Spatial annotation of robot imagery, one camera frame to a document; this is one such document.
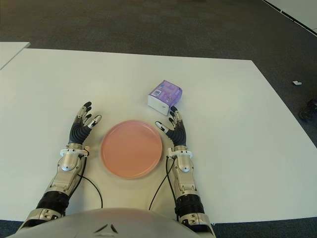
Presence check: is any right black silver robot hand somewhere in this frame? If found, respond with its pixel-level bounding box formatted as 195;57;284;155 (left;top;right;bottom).
155;105;188;147

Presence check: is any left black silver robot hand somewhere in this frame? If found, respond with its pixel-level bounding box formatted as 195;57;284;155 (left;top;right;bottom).
68;101;103;146

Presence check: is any purple white tissue pack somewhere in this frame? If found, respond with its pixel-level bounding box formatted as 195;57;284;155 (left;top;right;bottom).
147;79;183;116

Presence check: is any round pink plate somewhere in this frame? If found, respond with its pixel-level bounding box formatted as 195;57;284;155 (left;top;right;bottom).
100;119;163;179

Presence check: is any silver robot torso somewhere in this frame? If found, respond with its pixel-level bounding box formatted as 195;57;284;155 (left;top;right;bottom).
14;207;199;238

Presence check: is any adjacent white table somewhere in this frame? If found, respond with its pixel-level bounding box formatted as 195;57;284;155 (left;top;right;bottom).
0;41;31;70

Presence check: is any dark shoe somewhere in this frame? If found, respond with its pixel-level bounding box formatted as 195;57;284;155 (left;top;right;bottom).
298;99;317;122

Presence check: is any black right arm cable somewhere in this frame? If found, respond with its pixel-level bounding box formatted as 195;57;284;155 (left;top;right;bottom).
148;156;179;211

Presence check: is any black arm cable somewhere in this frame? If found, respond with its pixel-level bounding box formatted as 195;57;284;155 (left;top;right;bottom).
148;156;179;211
76;148;104;210

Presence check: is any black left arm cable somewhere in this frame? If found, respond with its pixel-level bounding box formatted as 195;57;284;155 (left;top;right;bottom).
76;148;104;210

